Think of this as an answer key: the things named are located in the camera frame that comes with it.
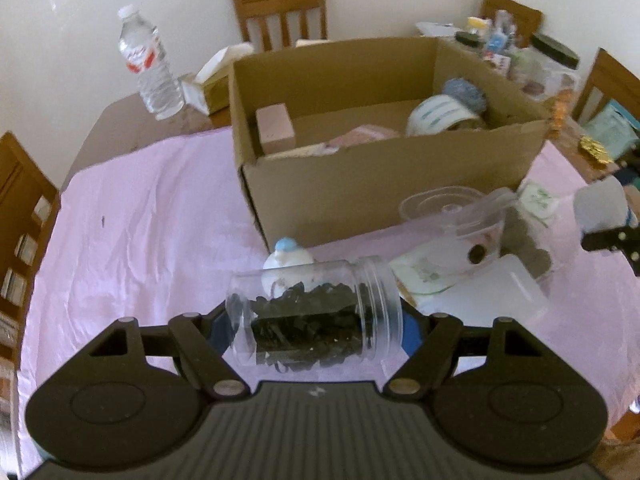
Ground clear plastic blender cup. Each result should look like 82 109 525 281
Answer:
399 186 516 273

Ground pink small carton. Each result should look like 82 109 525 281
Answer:
256 103 296 155

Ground clear jar dark leaves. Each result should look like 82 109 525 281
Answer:
224 257 404 374

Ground blue grey knitted roll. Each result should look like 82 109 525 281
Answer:
442 78 487 116

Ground brown cardboard box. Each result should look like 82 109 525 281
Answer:
229 37 548 247

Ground wooden chair at wall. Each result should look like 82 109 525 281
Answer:
232 0 329 51

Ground wooden chair at right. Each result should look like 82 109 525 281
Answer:
572 48 640 122

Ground small dark lid jar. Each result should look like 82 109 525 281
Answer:
454 30 483 53

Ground teal printed package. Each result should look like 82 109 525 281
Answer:
584 100 639 160

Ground pink knitted roll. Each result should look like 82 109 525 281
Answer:
326 125 400 150

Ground large jar black lid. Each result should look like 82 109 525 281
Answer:
518 32 580 101

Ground white tissue box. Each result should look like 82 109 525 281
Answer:
179 42 255 116

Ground green white tissue pack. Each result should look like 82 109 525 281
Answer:
390 254 463 307

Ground small green print pack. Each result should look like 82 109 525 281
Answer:
518 181 560 228

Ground clear water bottle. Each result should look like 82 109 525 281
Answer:
117 4 184 120

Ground white plush blue cap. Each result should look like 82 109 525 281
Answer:
262 237 314 297

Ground gold ornate coaster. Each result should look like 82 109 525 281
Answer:
578 136 614 166

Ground white tape roll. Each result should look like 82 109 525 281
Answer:
406 94 486 136

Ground wooden bookshelf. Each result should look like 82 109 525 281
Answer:
1 131 60 479

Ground clear jar brown cookies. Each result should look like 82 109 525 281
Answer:
499 206 562 296

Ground white plastic bottle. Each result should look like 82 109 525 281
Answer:
418 255 550 327

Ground white blue sock bundle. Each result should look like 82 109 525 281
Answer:
573 176 639 234

